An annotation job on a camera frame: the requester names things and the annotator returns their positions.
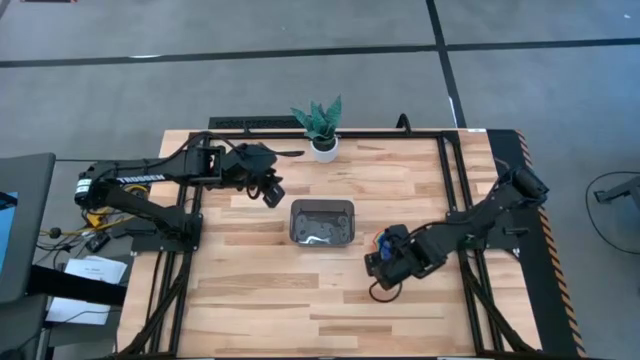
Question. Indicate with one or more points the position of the black ball knob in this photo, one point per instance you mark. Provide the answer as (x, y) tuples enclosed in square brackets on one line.
[(55, 232)]

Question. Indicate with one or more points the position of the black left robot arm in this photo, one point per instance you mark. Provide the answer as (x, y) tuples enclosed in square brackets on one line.
[(145, 176)]

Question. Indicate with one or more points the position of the small black box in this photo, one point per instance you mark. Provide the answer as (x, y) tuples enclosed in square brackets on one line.
[(97, 242)]

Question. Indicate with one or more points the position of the black metal table frame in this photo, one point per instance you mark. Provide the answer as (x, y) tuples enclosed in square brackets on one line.
[(375, 135)]

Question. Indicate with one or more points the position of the white paper sheet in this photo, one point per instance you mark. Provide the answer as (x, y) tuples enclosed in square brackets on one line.
[(75, 311), (97, 269)]

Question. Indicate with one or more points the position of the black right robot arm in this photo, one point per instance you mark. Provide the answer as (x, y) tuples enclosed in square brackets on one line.
[(480, 225)]

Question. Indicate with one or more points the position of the smoky grey plastic basket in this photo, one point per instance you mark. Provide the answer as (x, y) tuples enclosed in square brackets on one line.
[(322, 225)]

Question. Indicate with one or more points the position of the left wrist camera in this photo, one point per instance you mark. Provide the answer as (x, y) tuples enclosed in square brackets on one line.
[(274, 195)]

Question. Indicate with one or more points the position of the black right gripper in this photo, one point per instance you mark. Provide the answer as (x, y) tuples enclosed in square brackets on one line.
[(402, 265)]

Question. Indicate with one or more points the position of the grey chair base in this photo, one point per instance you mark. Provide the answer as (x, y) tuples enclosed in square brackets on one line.
[(620, 192)]

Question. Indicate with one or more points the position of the black hazard-striped floor mat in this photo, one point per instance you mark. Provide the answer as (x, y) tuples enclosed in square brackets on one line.
[(502, 145)]

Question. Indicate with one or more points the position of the blue-lit monitor screen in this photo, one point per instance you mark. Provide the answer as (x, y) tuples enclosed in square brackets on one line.
[(6, 235)]

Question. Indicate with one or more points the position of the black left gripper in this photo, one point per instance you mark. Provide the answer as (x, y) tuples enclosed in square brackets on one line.
[(250, 165)]

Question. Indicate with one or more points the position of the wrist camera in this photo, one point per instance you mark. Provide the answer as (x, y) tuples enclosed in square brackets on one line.
[(274, 195), (373, 264)]

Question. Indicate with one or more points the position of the white plant pot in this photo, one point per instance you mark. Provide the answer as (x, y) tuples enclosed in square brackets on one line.
[(325, 154)]

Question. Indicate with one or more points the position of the green artificial plant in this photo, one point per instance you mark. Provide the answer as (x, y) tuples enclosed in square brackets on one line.
[(320, 122)]

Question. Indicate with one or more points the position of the black desk bar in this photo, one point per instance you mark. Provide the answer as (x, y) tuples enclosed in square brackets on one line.
[(75, 287)]

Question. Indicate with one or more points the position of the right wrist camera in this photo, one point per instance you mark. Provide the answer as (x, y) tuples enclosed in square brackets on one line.
[(373, 264)]

